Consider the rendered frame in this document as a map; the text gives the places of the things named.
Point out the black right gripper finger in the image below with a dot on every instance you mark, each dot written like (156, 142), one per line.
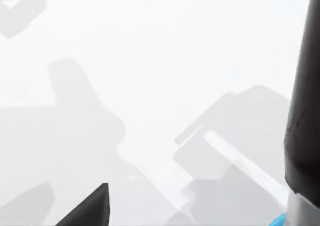
(96, 208)

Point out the black microphone with grey band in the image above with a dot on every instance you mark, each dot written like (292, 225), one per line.
(303, 115)

